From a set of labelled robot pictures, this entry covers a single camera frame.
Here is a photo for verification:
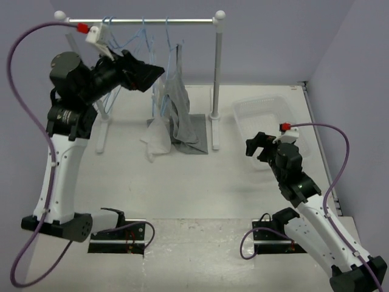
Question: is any grey tank top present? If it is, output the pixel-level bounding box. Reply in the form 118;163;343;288
164;44;201;155

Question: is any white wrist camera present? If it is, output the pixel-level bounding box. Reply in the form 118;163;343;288
272;123;300;144
85;23;115;61

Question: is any blue wire hanger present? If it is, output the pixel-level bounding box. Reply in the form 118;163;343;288
160;17;176;117

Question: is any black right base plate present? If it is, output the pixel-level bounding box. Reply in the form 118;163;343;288
252;213;306;255

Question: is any blue empty hanger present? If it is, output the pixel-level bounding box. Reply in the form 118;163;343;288
102;16;134;49

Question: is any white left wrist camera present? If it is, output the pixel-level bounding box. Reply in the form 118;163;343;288
85;23;115;61

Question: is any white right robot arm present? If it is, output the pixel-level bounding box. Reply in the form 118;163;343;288
246;132;387;291

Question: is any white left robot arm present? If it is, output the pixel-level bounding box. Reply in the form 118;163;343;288
21;50;165;242

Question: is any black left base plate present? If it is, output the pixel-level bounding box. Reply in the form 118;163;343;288
88;223;146;255

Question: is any white metal clothes rack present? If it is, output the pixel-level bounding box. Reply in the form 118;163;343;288
54;10;226;151

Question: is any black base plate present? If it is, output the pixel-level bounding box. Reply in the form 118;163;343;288
252;213;306;255
88;223;146;255

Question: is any white tank top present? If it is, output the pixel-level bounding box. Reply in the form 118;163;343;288
140;117;171;162

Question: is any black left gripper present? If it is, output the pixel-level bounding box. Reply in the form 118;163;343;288
80;44;164;103

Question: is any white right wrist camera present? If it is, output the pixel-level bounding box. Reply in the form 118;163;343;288
272;123;300;144

